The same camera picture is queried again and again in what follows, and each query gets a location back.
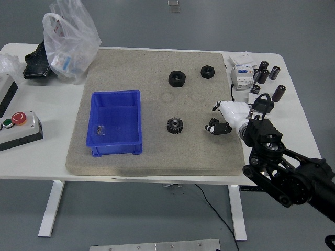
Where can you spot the white paper box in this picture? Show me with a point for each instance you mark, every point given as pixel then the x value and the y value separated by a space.
pixel 243 59

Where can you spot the small black gear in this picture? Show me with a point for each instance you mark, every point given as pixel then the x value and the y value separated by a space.
pixel 214 121

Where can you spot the blue plastic bin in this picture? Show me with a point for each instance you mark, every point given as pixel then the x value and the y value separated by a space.
pixel 115 117

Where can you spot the black cylindrical capacitor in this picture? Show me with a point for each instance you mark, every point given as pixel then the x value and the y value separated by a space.
pixel 279 93
pixel 257 76
pixel 274 73
pixel 255 89
pixel 263 65
pixel 264 76

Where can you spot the crumpled clear plastic wrap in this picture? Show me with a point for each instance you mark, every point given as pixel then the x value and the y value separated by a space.
pixel 10 65

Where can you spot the grey emergency stop button box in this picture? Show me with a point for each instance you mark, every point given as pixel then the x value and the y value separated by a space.
pixel 18 133

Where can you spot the metal floor socket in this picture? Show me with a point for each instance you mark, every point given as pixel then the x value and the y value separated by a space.
pixel 174 6

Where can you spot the black power adapter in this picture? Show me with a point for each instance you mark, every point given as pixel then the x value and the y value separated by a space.
pixel 264 105

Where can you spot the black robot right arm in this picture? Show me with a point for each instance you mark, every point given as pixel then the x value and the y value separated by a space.
pixel 288 170

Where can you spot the silver metal plate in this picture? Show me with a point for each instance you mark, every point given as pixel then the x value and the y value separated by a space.
pixel 154 245

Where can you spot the large black gear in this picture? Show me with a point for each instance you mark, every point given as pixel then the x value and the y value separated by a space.
pixel 174 126

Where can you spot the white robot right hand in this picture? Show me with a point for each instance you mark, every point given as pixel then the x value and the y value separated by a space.
pixel 234 112

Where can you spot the blue white packet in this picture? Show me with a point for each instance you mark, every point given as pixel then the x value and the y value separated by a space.
pixel 60 62

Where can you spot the white circuit breaker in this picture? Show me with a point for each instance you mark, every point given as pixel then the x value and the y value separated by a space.
pixel 242 77

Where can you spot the large black hex nut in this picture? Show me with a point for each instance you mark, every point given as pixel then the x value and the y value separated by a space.
pixel 178 79

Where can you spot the clear plastic bag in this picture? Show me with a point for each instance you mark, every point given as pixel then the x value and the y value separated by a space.
pixel 70 39

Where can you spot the small clear screw bag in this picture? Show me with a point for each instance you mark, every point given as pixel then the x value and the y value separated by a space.
pixel 100 130

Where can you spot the black pouch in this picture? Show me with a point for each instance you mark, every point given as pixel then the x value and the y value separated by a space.
pixel 35 65

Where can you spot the white table leg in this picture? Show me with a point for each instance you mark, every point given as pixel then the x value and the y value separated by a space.
pixel 237 211
pixel 51 209

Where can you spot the small black hex nut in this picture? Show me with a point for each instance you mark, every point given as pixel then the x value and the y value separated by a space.
pixel 207 71

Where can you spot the grey-brown mat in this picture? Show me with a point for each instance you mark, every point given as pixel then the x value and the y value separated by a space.
pixel 157 157

